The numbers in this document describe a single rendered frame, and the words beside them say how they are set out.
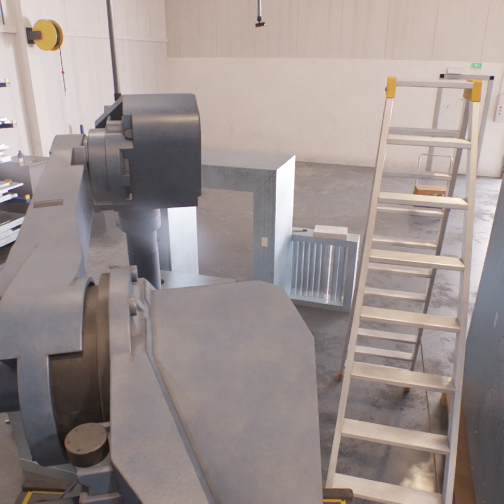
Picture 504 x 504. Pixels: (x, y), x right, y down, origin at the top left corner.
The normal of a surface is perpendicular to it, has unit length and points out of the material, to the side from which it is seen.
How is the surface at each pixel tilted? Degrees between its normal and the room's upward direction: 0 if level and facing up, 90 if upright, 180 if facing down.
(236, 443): 16
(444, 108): 90
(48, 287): 3
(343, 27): 90
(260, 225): 90
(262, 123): 90
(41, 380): 60
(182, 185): 106
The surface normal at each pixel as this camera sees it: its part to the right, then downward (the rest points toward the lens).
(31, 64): 0.95, 0.13
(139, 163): 0.21, 0.62
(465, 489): 0.00, -0.92
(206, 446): -0.38, -0.43
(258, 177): -0.31, 0.37
